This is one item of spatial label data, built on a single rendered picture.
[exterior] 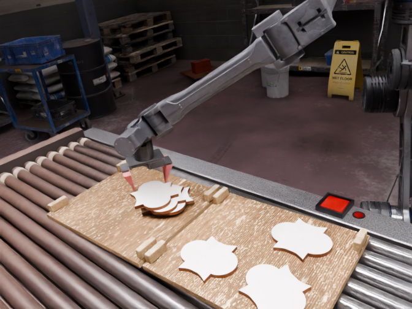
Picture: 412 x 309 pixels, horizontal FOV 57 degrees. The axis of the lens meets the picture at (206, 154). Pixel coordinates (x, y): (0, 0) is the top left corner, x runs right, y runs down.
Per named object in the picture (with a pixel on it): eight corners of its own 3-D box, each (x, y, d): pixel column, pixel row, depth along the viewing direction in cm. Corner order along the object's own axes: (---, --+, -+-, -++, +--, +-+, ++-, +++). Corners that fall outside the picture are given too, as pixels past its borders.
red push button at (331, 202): (328, 198, 106) (328, 194, 105) (350, 205, 102) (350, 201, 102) (319, 209, 102) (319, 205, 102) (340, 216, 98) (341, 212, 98)
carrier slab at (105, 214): (133, 166, 137) (132, 162, 137) (224, 195, 113) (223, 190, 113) (47, 218, 114) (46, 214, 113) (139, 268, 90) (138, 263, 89)
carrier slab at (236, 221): (227, 195, 113) (226, 191, 112) (370, 240, 89) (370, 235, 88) (143, 270, 89) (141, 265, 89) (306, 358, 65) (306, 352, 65)
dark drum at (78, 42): (96, 102, 526) (79, 37, 486) (126, 106, 494) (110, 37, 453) (61, 118, 485) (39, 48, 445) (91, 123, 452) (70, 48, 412)
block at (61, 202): (66, 202, 118) (63, 194, 117) (69, 203, 117) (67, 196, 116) (49, 212, 114) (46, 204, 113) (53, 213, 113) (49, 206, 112)
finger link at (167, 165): (176, 185, 111) (171, 157, 107) (152, 192, 109) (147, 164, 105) (170, 175, 117) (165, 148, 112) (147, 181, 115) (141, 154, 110)
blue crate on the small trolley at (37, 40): (30, 57, 416) (24, 37, 406) (67, 54, 399) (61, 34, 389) (4, 66, 385) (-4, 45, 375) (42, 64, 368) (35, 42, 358)
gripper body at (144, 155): (165, 162, 107) (161, 139, 103) (130, 172, 104) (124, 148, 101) (159, 154, 112) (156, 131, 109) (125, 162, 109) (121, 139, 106)
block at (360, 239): (360, 235, 88) (360, 226, 87) (368, 238, 87) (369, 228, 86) (351, 251, 84) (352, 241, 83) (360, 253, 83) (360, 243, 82)
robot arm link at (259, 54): (305, 49, 85) (280, 8, 82) (304, 56, 80) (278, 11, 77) (167, 134, 105) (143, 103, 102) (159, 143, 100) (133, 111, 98)
